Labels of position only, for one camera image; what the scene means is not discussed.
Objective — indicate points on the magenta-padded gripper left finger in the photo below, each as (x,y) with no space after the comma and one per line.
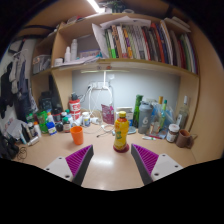
(61,166)

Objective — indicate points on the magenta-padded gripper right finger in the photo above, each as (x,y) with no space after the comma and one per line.
(163,165)

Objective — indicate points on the yellow-capped orange juice bottle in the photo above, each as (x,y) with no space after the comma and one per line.
(121,131)

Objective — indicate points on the small white tube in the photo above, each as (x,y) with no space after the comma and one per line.
(149,138)

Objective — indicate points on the brown jar with white lid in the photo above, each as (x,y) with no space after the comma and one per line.
(172,134)

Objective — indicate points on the brown ceramic mug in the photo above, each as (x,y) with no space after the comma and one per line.
(183,139)

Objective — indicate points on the orange plastic cup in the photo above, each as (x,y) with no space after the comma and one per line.
(77,136)

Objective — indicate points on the white bottle with blue cap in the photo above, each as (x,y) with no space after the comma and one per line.
(51,127)

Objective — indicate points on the light blue hairbrush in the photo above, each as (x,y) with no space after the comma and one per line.
(132,130)

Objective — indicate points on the green pouch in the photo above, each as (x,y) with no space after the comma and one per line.
(42,121)

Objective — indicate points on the grey shaker bottle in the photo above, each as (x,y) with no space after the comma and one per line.
(144,118)

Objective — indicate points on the white pill bottle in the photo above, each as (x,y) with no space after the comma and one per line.
(86,120)

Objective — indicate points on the clear glass bottle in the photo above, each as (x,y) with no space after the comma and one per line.
(182,115)

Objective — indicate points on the slim bottle with green cap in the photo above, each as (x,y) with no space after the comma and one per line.
(164,108)

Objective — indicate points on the black bag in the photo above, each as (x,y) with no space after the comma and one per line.
(8,146)

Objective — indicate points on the red and white can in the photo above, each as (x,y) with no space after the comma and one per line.
(75,110)

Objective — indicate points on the green glass bottle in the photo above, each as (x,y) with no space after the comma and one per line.
(137,110)

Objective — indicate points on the clear bottle with gold cap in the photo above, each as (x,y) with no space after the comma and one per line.
(160,101)

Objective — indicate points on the pink pouch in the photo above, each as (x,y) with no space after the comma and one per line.
(108,115)

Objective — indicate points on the hanging dark clothes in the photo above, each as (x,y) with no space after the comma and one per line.
(15,90)

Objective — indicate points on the white under-shelf light bar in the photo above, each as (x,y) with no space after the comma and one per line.
(105,71)

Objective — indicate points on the wooden shelf unit with books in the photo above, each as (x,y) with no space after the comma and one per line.
(133,43)

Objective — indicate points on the ceiling light tube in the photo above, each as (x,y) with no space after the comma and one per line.
(96,6)

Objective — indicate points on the white wall power outlet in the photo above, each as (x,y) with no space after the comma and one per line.
(98,85)

